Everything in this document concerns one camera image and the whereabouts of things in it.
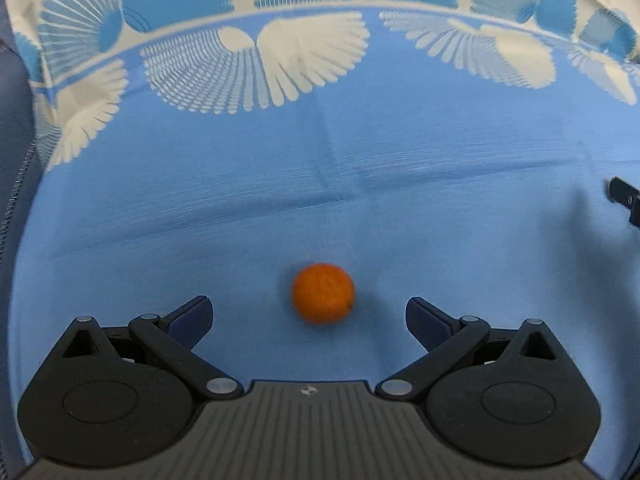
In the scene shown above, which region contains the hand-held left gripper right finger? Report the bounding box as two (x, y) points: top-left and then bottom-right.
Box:
(375, 296), (559, 402)

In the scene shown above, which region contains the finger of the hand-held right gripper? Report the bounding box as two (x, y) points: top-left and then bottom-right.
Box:
(606, 176), (640, 229)

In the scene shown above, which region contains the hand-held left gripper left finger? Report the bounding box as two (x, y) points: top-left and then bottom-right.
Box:
(62, 295), (244, 402)

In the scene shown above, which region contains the grey-blue stitched fabric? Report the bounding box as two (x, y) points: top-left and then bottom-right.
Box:
(0, 0), (45, 480)

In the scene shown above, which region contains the small orange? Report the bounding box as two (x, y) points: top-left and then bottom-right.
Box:
(292, 262), (357, 325)

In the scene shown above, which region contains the blue patterned tablecloth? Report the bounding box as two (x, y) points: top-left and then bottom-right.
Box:
(7, 0), (640, 480)

